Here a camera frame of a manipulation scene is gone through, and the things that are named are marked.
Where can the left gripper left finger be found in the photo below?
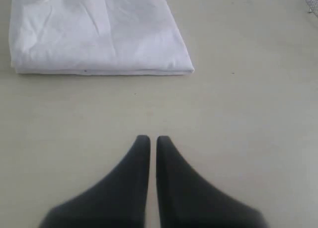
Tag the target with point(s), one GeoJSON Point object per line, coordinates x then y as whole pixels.
{"type": "Point", "coordinates": [117, 201]}

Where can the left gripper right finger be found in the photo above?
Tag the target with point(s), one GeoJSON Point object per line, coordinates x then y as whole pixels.
{"type": "Point", "coordinates": [187, 200]}

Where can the white t-shirt red print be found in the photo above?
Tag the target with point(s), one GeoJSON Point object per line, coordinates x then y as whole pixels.
{"type": "Point", "coordinates": [96, 38]}

